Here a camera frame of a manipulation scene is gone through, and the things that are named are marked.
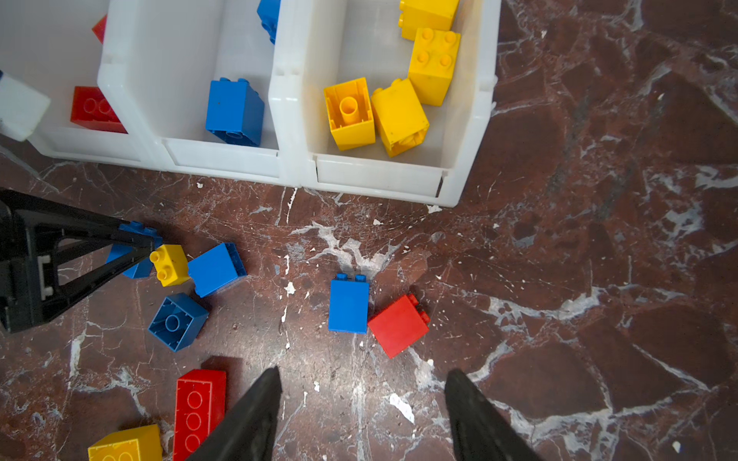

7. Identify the yellow long lego brick front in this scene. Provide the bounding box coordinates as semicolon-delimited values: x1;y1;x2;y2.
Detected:
398;0;459;40

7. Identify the dark blue upturned lego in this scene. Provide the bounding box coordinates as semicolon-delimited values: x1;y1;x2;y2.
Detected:
148;293;209;352

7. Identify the white left bin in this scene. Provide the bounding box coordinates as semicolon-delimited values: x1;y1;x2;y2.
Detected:
1;1;143;167

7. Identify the yellow tall lego brick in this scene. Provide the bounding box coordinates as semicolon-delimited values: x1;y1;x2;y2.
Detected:
409;28;461;107

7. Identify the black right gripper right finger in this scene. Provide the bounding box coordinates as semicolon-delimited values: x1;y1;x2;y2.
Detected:
444;369;542;461

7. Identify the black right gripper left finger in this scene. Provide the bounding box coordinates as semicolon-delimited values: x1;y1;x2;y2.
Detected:
188;367;283;461

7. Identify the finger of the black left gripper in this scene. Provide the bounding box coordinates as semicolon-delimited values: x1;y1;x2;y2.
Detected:
1;189;156;333

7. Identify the long red lego brick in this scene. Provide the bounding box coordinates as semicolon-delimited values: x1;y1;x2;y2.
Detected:
173;370;227;461

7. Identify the yellow square lego brick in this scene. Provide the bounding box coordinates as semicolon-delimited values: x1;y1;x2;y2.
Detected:
324;78;376;151

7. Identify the white middle bin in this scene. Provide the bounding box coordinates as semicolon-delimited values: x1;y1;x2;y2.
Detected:
98;1;297;186

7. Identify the white bin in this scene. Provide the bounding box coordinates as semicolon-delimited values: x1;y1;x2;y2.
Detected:
98;1;297;186
1;1;143;167
269;1;502;207

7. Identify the small yellow lego brick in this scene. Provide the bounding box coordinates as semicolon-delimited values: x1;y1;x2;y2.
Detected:
149;245;190;287

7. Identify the white right bin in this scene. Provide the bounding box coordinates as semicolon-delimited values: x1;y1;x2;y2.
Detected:
269;1;502;207

